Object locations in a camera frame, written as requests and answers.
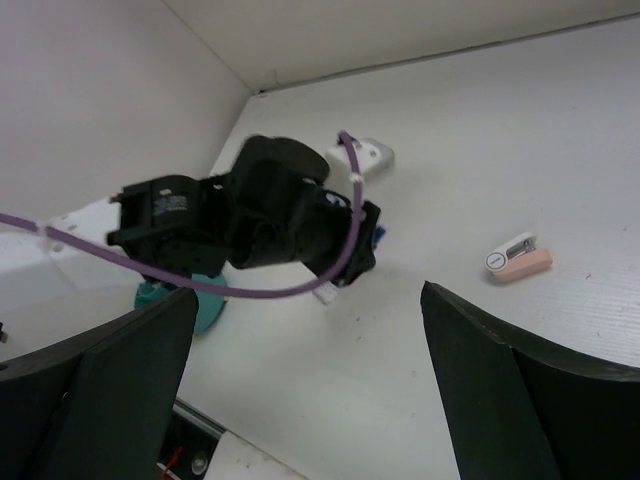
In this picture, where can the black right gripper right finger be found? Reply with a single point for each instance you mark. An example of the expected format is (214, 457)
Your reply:
(519, 406)

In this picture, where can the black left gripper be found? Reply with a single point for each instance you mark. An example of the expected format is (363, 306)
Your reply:
(279, 210)

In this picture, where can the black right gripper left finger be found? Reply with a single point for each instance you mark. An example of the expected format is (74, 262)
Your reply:
(97, 405)

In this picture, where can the teal plastic cup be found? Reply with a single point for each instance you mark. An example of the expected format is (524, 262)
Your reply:
(210, 306)

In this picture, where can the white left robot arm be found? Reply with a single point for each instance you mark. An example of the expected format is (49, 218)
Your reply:
(168, 229)

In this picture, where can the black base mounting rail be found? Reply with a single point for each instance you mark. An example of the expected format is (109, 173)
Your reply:
(189, 443)

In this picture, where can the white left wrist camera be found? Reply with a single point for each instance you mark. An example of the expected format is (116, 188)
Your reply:
(375, 161)

